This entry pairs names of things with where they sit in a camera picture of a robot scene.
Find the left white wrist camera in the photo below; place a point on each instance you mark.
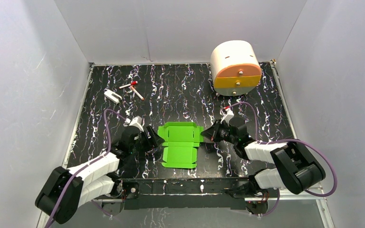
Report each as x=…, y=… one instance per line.
x=135, y=122

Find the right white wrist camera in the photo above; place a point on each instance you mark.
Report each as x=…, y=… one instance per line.
x=227, y=114

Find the round cream drawer cabinet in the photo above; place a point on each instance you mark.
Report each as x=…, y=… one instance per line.
x=235, y=69

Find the pink tube pen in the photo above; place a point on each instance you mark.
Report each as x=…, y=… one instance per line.
x=136, y=92

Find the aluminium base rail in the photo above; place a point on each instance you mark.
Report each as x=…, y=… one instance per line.
x=182, y=192

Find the green paper box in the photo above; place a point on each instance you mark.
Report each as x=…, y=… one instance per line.
x=181, y=140

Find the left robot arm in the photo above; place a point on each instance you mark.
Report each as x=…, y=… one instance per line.
x=104, y=164

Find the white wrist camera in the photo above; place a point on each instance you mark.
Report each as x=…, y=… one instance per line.
x=135, y=122
x=227, y=114

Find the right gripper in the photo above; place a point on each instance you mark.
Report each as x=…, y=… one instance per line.
x=210, y=132

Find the red capped marker pen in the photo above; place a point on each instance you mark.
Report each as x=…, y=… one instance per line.
x=128, y=85

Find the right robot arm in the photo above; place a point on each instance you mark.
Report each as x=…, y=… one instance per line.
x=296, y=169

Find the small white plastic clip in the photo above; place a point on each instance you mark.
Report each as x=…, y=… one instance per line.
x=113, y=96

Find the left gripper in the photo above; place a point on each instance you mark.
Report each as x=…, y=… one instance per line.
x=148, y=138

